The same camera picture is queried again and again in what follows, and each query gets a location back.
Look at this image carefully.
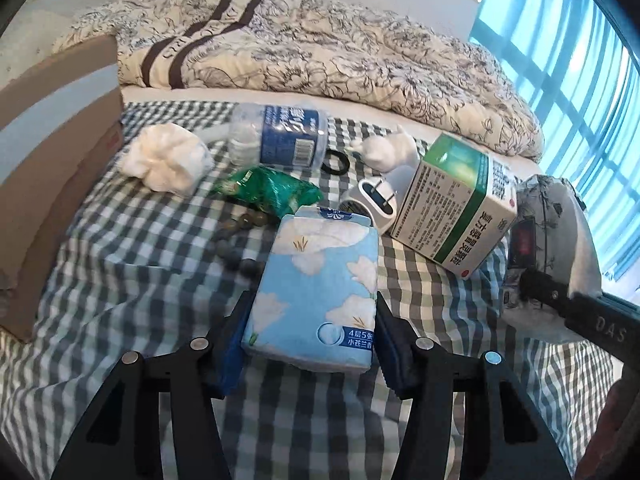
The floral tissue pack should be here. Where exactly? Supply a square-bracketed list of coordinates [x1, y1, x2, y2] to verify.
[501, 174, 602, 344]

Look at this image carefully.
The green white medicine box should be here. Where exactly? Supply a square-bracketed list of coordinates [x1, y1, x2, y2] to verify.
[390, 133, 518, 280]

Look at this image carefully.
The blue cloud tissue pack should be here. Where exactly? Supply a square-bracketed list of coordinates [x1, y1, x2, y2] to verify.
[242, 206, 380, 374]

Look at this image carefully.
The white figurine toy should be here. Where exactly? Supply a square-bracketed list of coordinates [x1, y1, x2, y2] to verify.
[348, 125, 420, 174]

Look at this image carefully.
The green snack wrapper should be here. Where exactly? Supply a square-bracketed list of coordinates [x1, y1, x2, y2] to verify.
[214, 166, 323, 219]

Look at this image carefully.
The black hair tie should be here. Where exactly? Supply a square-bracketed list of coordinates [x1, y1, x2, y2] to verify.
[320, 148, 352, 176]

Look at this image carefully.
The clear water bottle blue label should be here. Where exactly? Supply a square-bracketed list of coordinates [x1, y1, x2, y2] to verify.
[227, 103, 329, 171]

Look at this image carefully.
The person's right hand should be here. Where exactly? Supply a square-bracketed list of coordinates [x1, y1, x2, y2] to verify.
[575, 372, 639, 479]

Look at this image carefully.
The checkered blue white cloth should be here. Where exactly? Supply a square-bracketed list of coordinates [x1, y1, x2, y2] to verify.
[0, 100, 614, 480]

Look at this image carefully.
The white bed sheet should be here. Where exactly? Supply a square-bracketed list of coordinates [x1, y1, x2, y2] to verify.
[119, 84, 542, 181]

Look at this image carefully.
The white charger plug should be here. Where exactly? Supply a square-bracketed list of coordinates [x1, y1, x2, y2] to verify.
[338, 177, 398, 234]

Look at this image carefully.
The crumpled white tissue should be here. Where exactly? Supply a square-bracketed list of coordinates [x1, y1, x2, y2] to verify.
[118, 122, 214, 197]

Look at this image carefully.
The cardboard box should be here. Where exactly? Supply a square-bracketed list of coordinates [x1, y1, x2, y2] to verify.
[1, 36, 124, 341]

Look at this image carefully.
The floral patterned duvet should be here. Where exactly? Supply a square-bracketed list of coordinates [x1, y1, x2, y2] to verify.
[53, 0, 544, 160]

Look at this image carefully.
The dark bead bracelet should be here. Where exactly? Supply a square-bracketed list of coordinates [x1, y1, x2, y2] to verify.
[214, 209, 271, 279]

